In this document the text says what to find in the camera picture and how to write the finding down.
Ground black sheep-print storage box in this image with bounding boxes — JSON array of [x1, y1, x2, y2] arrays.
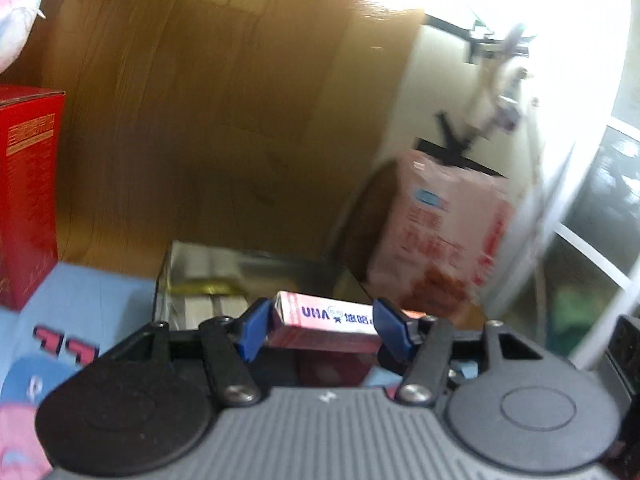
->
[[152, 240, 376, 388]]

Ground pink UHA candy box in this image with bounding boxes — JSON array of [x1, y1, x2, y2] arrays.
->
[[268, 292, 381, 353]]

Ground white power strip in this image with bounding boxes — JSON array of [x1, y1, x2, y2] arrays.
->
[[484, 96, 522, 134]]

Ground black device with green light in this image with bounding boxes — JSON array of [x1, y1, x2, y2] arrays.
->
[[600, 315, 639, 479]]

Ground red gift box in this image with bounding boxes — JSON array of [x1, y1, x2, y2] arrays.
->
[[1, 84, 65, 311]]

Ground wooden headboard panel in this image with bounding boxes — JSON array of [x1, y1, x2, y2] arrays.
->
[[2, 0, 423, 275]]

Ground Peppa Pig blue bedsheet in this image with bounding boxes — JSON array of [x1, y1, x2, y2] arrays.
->
[[0, 261, 482, 480]]

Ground frosted glass sliding door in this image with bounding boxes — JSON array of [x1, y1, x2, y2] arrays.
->
[[479, 84, 640, 371]]

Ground pink blue plush toy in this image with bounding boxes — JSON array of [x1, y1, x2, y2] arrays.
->
[[1, 0, 46, 73]]

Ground pink twisted-snack bag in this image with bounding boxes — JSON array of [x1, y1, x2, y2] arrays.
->
[[367, 151, 513, 320]]

